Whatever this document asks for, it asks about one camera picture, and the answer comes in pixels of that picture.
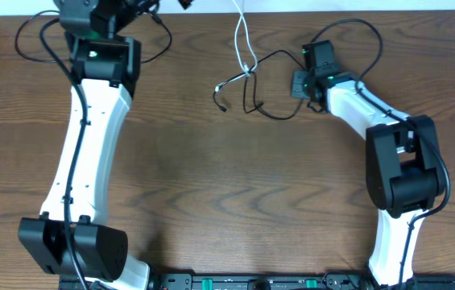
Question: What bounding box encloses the white usb cable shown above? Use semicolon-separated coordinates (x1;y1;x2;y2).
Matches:
214;0;259;92

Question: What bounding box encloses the thin black usb cable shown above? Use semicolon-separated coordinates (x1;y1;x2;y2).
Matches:
14;10;173;64

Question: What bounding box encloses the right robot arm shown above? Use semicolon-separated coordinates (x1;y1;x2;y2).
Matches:
294;40;451;289

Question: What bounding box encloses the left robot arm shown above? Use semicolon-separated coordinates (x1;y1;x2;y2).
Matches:
18;0;159;289

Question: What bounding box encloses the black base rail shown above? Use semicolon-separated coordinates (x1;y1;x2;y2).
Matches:
58;271;455;290

